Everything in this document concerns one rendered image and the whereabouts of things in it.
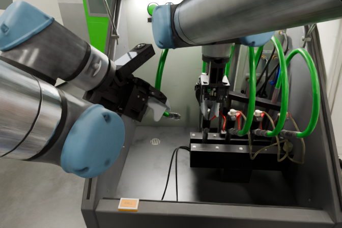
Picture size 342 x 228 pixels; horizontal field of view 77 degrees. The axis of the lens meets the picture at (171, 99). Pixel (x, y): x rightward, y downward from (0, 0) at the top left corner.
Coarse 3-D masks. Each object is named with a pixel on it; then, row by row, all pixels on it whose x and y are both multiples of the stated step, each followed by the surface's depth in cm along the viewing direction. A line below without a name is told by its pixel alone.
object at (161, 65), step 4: (164, 52) 49; (160, 56) 50; (164, 56) 49; (160, 60) 49; (164, 60) 49; (160, 64) 49; (204, 64) 82; (160, 68) 49; (204, 68) 83; (160, 72) 49; (204, 72) 84; (156, 76) 49; (160, 76) 49; (156, 80) 50; (160, 80) 50; (156, 84) 50; (160, 84) 50; (156, 88) 50; (164, 112) 56; (164, 116) 57
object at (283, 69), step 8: (272, 40) 58; (280, 48) 54; (256, 56) 70; (280, 56) 53; (256, 64) 73; (280, 64) 53; (248, 88) 77; (288, 88) 51; (248, 96) 79; (280, 112) 52; (280, 120) 52; (280, 128) 53; (272, 136) 58
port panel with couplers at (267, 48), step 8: (280, 32) 82; (280, 40) 84; (256, 48) 86; (264, 48) 86; (272, 48) 86; (264, 56) 87; (248, 64) 90; (264, 64) 90; (272, 64) 89; (248, 72) 92; (256, 72) 92; (264, 72) 91; (248, 80) 91; (256, 80) 93; (264, 80) 93; (240, 88) 96; (256, 88) 95
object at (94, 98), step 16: (112, 64) 39; (112, 80) 41; (128, 80) 43; (144, 80) 44; (96, 96) 38; (112, 96) 41; (128, 96) 42; (144, 96) 45; (128, 112) 42; (144, 112) 45
